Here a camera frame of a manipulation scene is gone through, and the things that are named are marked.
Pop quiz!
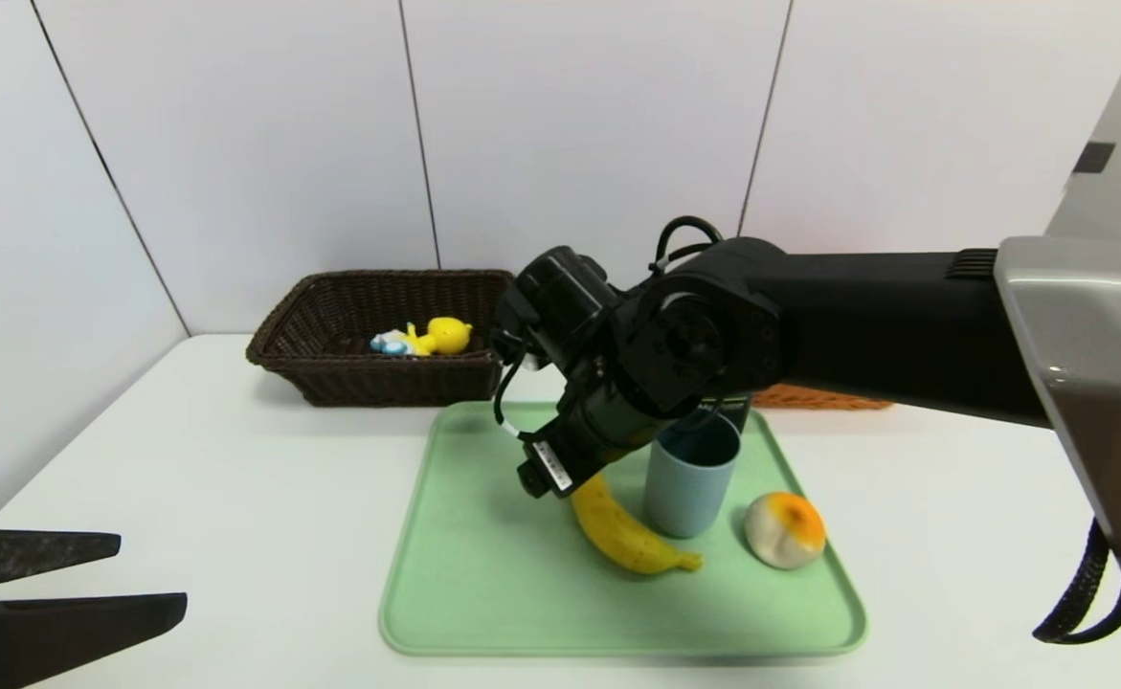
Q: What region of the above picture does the yellow duck toy car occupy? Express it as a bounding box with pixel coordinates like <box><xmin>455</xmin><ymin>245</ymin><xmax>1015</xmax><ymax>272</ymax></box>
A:
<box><xmin>370</xmin><ymin>317</ymin><xmax>473</xmax><ymax>359</ymax></box>

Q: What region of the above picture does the yellow banana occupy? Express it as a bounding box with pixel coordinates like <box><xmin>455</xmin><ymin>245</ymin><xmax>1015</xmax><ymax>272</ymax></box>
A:
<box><xmin>570</xmin><ymin>474</ymin><xmax>703</xmax><ymax>576</ymax></box>

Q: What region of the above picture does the dark brown wicker basket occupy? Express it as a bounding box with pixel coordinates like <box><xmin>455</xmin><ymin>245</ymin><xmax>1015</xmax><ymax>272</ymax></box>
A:
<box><xmin>245</xmin><ymin>269</ymin><xmax>520</xmax><ymax>409</ymax></box>

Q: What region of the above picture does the orange wicker basket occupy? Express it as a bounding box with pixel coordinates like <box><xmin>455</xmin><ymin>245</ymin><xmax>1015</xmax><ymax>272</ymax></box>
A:
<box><xmin>751</xmin><ymin>383</ymin><xmax>891</xmax><ymax>411</ymax></box>

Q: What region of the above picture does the black pump bottle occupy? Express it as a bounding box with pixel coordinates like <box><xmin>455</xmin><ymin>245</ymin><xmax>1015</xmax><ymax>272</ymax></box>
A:
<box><xmin>704</xmin><ymin>392</ymin><xmax>752</xmax><ymax>433</ymax></box>

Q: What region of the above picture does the blue plastic cup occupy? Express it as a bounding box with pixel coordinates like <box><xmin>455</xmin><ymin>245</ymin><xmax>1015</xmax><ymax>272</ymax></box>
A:
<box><xmin>643</xmin><ymin>411</ymin><xmax>743</xmax><ymax>539</ymax></box>

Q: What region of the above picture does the light green plastic tray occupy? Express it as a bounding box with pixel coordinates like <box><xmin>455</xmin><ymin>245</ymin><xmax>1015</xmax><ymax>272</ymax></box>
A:
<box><xmin>378</xmin><ymin>400</ymin><xmax>869</xmax><ymax>657</ymax></box>

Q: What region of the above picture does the orange and white peach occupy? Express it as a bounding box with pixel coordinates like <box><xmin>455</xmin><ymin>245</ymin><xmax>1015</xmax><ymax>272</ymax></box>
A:
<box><xmin>744</xmin><ymin>492</ymin><xmax>826</xmax><ymax>571</ymax></box>

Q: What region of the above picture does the black right camera cable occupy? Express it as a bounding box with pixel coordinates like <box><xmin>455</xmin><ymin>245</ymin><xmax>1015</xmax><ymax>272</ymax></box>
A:
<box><xmin>654</xmin><ymin>216</ymin><xmax>726</xmax><ymax>271</ymax></box>

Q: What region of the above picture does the braided black right arm hose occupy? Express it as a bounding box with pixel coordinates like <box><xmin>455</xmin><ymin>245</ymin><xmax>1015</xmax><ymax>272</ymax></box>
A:
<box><xmin>1032</xmin><ymin>517</ymin><xmax>1121</xmax><ymax>644</ymax></box>

